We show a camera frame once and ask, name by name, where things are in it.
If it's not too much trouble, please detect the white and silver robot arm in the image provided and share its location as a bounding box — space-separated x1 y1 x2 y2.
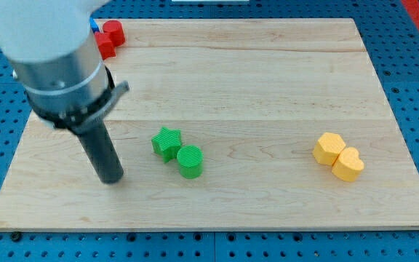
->
0 0 128 135

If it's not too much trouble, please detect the wooden board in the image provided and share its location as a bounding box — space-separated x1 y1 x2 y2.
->
0 19 419 232

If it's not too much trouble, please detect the green cylinder block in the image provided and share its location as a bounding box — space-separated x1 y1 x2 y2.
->
177 145 204 179

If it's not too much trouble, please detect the green star block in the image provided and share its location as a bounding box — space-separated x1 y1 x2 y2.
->
151 127 182 163

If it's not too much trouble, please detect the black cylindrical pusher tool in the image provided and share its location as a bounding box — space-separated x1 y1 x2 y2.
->
76 122 124 184

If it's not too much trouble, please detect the yellow hexagon block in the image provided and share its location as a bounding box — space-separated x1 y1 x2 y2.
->
312 132 346 166

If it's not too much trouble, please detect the red cube block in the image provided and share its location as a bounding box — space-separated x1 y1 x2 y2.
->
94 32 116 60

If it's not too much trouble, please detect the red cylinder block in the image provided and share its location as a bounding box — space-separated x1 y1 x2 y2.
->
102 20 125 47

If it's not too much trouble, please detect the yellow heart block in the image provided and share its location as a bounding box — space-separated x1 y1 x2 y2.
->
332 147 364 182

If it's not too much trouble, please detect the blue block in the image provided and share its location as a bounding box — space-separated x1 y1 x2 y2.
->
89 17 100 33

